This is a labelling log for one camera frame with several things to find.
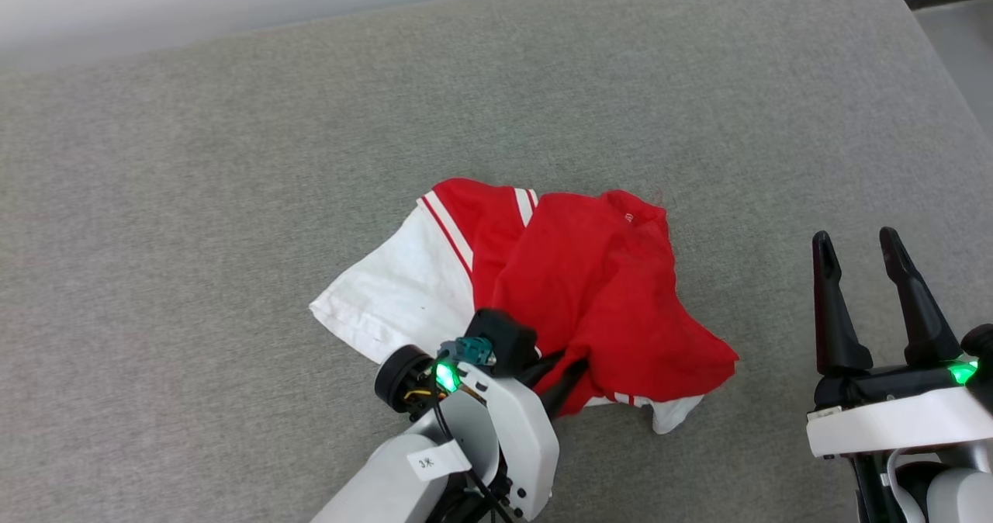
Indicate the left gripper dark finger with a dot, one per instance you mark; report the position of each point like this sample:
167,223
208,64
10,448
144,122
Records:
570,387
549,368

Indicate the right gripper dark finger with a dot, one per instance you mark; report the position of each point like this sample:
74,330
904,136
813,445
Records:
834,313
919,306

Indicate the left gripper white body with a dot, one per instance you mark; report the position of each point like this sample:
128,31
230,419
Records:
527,438

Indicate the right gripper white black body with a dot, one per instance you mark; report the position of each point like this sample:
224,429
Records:
892,422

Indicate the red and white basketball jersey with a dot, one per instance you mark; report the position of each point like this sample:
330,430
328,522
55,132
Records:
605,290

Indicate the white paper label tag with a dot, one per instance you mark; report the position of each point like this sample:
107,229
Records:
434,461

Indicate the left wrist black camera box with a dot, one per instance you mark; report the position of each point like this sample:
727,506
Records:
504,333

